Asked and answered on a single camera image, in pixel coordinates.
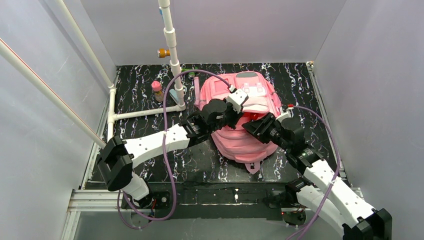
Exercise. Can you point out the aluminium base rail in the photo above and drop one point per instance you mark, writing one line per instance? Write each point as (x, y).
(213, 202)

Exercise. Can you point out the white pvc pipe frame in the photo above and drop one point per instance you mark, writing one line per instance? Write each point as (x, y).
(47, 73)

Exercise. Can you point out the pink cap bottle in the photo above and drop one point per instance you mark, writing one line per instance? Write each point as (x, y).
(157, 90)

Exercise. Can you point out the light blue eraser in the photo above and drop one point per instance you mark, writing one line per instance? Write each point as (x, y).
(173, 94)

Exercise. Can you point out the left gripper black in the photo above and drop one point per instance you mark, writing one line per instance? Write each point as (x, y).
(230, 116)

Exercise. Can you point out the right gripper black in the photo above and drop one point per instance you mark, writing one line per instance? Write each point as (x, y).
(257, 126)

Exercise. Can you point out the pink student backpack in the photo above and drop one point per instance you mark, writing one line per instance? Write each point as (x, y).
(237, 144)

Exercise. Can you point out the green white marker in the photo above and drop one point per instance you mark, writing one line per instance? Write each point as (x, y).
(190, 73)

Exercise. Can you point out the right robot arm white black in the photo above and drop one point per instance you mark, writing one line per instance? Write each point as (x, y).
(318, 188)

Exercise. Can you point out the orange bottle at wall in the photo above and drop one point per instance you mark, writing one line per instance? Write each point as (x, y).
(163, 53)

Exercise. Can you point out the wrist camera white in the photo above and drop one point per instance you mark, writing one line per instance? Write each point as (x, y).
(237, 97)
(286, 111)

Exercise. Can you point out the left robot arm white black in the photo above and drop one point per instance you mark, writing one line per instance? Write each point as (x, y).
(119, 157)

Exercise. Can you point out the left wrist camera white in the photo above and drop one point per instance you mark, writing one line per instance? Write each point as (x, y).
(237, 97)

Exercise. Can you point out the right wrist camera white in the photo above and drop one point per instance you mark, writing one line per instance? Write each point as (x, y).
(286, 111)

